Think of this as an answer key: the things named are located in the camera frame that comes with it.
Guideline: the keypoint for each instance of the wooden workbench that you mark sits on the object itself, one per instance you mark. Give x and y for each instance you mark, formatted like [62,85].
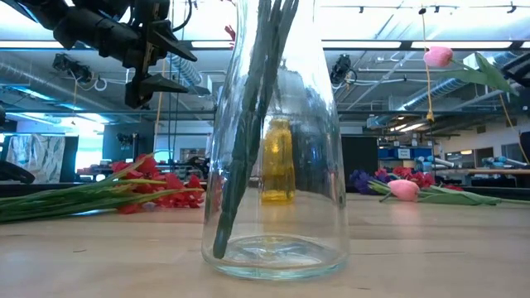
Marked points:
[497,171]

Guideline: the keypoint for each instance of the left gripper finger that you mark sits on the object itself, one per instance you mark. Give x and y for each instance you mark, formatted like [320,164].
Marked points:
[153,85]
[165,39]

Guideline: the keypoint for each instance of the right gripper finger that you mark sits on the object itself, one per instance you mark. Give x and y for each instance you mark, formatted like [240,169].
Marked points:
[521,68]

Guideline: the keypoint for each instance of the large black board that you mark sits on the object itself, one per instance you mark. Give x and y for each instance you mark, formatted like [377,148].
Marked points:
[360,157]

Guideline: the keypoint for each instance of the pink artificial tulip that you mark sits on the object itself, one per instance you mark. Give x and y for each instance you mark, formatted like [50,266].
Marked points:
[403,189]
[438,56]

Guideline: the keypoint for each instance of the yellow glass vase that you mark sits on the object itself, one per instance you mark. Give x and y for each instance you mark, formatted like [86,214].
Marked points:
[278,165]

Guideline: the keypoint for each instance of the blue storage bins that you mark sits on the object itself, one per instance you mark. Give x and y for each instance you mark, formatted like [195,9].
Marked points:
[422,152]

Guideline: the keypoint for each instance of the silver spiral air duct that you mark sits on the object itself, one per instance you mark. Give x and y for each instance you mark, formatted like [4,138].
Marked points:
[194,78]

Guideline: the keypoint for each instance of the black hanging spotlight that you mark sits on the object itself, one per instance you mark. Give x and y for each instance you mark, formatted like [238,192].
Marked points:
[341,68]
[72,66]

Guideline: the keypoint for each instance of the green flower stems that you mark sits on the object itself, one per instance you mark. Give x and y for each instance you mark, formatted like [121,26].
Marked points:
[283,33]

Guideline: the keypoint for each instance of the leaf patterned cloth panel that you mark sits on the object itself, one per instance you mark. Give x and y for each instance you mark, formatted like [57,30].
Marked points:
[37,157]

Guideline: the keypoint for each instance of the clear glass vase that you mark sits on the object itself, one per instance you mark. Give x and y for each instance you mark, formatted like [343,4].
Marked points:
[290,256]

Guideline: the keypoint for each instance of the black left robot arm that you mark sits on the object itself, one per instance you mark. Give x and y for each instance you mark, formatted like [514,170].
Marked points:
[45,10]

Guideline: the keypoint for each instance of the long silver air duct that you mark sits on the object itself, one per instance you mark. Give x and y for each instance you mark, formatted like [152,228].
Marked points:
[414,101]

